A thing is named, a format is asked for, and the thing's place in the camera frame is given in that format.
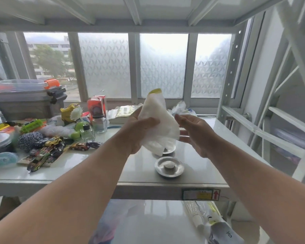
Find person's left hand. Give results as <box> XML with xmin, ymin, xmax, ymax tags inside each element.
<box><xmin>121</xmin><ymin>106</ymin><xmax>161</xmax><ymax>156</ymax></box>

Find person's right hand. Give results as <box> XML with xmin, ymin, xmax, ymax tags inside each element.
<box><xmin>174</xmin><ymin>113</ymin><xmax>224</xmax><ymax>160</ymax></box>

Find yellow-top zip bag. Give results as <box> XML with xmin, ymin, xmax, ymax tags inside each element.
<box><xmin>138</xmin><ymin>88</ymin><xmax>180</xmax><ymax>156</ymax></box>

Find steel sink stopper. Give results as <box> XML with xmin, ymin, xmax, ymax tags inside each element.
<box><xmin>154</xmin><ymin>156</ymin><xmax>185</xmax><ymax>179</ymax></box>
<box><xmin>162</xmin><ymin>144</ymin><xmax>177</xmax><ymax>155</ymax></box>

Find person's right forearm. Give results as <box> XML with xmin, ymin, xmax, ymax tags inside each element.
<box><xmin>207</xmin><ymin>138</ymin><xmax>305</xmax><ymax>244</ymax></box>

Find person's left forearm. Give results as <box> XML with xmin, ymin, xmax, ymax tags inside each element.
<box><xmin>0</xmin><ymin>139</ymin><xmax>133</xmax><ymax>244</ymax></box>

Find crumpled clear plastic bag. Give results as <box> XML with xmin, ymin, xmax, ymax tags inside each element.
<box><xmin>167</xmin><ymin>100</ymin><xmax>198</xmax><ymax>118</ymax></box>

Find flat white cardboard box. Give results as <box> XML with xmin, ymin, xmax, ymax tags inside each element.
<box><xmin>108</xmin><ymin>117</ymin><xmax>133</xmax><ymax>124</ymax></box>

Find pile of printed plastic pouches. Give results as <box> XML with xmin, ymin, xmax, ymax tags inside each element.
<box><xmin>107</xmin><ymin>104</ymin><xmax>144</xmax><ymax>120</ymax></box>

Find round glass jar black cap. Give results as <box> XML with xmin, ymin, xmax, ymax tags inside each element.
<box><xmin>92</xmin><ymin>114</ymin><xmax>108</xmax><ymax>135</ymax></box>

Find red box with clear window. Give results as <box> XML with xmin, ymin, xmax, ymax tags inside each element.
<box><xmin>87</xmin><ymin>95</ymin><xmax>108</xmax><ymax>120</ymax></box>

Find square glass diffuser bottle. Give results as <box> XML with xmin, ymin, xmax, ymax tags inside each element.
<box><xmin>80</xmin><ymin>123</ymin><xmax>96</xmax><ymax>142</ymax></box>

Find chrome bar with round knob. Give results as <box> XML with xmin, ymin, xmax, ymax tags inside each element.
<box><xmin>226</xmin><ymin>113</ymin><xmax>252</xmax><ymax>122</ymax></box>

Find green plastic toy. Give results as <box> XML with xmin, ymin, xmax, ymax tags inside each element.
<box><xmin>69</xmin><ymin>121</ymin><xmax>86</xmax><ymax>140</ymax></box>

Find yellow red warning label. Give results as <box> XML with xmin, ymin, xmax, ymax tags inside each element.
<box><xmin>182</xmin><ymin>188</ymin><xmax>221</xmax><ymax>201</ymax></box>

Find white flower on reed sticks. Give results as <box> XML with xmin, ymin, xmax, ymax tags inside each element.
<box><xmin>69</xmin><ymin>107</ymin><xmax>89</xmax><ymax>126</ymax></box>

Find yellow crumpled packet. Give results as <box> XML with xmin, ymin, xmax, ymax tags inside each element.
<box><xmin>60</xmin><ymin>103</ymin><xmax>81</xmax><ymax>123</ymax></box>

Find white perforated shelving rack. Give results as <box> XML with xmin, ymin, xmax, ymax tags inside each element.
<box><xmin>0</xmin><ymin>0</ymin><xmax>305</xmax><ymax>244</ymax></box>

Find sleeve of clear plastic cups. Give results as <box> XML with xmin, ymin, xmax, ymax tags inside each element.
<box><xmin>183</xmin><ymin>200</ymin><xmax>206</xmax><ymax>229</ymax></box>

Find clear packet with yellow print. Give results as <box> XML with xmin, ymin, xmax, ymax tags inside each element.
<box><xmin>195</xmin><ymin>200</ymin><xmax>225</xmax><ymax>226</ymax></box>

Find white foam netting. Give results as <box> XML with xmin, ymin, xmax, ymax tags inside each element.
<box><xmin>39</xmin><ymin>121</ymin><xmax>76</xmax><ymax>138</ymax></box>

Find pile of toy cars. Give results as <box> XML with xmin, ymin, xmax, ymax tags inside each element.
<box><xmin>26</xmin><ymin>136</ymin><xmax>103</xmax><ymax>172</ymax></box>

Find green toy bus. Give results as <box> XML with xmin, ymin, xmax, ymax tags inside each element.
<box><xmin>20</xmin><ymin>119</ymin><xmax>47</xmax><ymax>134</ymax></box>

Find blue white twine ball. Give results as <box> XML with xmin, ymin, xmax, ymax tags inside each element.
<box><xmin>17</xmin><ymin>131</ymin><xmax>45</xmax><ymax>153</ymax></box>

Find green tree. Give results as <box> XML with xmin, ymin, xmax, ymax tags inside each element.
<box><xmin>32</xmin><ymin>44</ymin><xmax>66</xmax><ymax>78</ymax></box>

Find grey storage box black latches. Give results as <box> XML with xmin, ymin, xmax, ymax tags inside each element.
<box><xmin>0</xmin><ymin>85</ymin><xmax>68</xmax><ymax>122</ymax></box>

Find colourful printed card sheet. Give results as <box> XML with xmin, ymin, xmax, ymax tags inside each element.
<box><xmin>17</xmin><ymin>147</ymin><xmax>72</xmax><ymax>166</ymax></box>

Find pale apartment building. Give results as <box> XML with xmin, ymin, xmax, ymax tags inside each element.
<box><xmin>25</xmin><ymin>35</ymin><xmax>76</xmax><ymax>79</ymax></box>

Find clear storage box orange latch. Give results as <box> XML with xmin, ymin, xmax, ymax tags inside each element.
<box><xmin>0</xmin><ymin>78</ymin><xmax>61</xmax><ymax>93</ymax></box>

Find yellow black plastic toy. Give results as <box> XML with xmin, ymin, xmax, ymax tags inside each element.
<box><xmin>0</xmin><ymin>121</ymin><xmax>17</xmax><ymax>133</ymax></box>

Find pale blue tape dispenser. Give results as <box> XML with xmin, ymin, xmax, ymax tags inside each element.
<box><xmin>0</xmin><ymin>151</ymin><xmax>19</xmax><ymax>168</ymax></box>

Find round clear plastic container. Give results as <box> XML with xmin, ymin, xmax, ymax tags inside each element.
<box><xmin>0</xmin><ymin>132</ymin><xmax>15</xmax><ymax>158</ymax></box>

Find white aluminium window frame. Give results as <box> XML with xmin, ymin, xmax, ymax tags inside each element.
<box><xmin>0</xmin><ymin>30</ymin><xmax>252</xmax><ymax>109</ymax></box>

